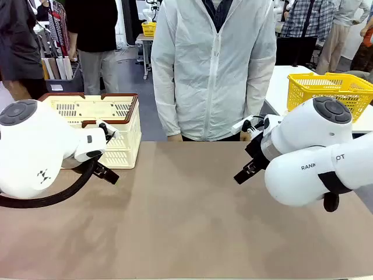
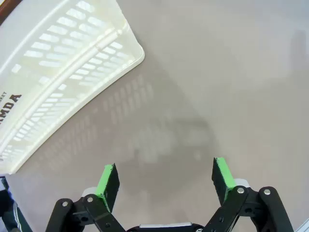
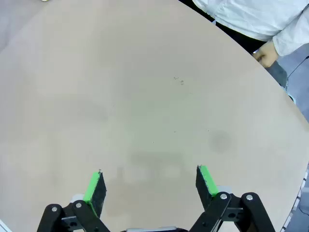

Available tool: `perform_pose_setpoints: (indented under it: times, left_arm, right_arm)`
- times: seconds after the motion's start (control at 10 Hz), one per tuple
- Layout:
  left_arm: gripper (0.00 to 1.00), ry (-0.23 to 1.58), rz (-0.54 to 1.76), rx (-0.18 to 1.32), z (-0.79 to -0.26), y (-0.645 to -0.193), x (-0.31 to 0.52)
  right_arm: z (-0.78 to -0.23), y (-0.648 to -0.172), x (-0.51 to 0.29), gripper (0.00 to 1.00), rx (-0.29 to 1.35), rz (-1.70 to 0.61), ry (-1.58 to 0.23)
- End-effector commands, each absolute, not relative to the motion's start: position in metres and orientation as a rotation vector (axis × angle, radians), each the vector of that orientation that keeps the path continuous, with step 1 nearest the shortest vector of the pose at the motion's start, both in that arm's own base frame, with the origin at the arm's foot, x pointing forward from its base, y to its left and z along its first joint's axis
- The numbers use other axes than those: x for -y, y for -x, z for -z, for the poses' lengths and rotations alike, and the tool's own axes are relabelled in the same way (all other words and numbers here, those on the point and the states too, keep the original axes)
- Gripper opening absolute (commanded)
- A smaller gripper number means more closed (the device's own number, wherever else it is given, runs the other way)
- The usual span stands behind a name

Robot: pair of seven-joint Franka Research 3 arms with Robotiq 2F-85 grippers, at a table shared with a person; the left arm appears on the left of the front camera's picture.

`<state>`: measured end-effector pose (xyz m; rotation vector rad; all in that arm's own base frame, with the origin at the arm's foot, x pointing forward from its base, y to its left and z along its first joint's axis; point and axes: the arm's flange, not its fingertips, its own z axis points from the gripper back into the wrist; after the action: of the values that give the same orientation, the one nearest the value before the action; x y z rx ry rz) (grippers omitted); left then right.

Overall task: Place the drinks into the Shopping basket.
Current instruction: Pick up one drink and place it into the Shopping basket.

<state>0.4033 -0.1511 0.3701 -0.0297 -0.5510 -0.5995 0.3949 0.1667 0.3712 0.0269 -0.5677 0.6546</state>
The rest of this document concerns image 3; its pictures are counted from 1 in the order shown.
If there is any person left hand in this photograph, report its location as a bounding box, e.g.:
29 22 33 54
252 41 279 69

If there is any person in white jacket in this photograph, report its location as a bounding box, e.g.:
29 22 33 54
178 0 309 58

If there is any person left forearm white sleeve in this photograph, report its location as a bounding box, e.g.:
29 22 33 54
272 9 309 58

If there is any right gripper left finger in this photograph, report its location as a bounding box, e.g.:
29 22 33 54
37 169 108 232

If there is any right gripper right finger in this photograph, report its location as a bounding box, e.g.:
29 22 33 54
189 165 276 232

